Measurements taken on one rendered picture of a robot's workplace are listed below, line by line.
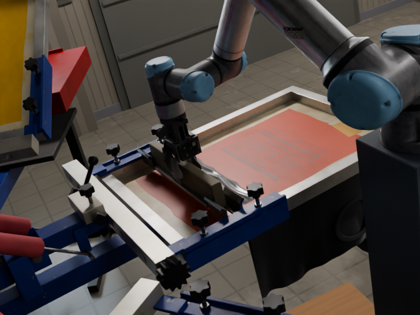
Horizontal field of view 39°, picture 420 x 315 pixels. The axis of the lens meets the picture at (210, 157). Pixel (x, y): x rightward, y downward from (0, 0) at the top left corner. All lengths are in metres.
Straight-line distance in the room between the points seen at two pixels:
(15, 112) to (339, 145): 1.05
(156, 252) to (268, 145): 0.65
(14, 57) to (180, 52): 3.10
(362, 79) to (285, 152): 0.81
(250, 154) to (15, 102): 0.80
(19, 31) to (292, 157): 1.10
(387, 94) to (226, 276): 1.98
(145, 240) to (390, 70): 0.68
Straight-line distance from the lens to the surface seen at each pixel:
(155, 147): 1.77
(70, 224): 1.56
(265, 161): 1.77
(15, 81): 2.13
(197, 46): 5.22
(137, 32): 5.00
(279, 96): 2.10
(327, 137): 1.85
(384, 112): 1.04
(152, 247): 1.36
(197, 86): 1.40
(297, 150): 1.79
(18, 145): 1.85
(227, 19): 1.41
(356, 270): 2.80
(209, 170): 1.77
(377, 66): 1.05
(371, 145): 1.26
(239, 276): 2.87
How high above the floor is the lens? 1.80
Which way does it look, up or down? 27 degrees down
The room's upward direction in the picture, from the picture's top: 14 degrees counter-clockwise
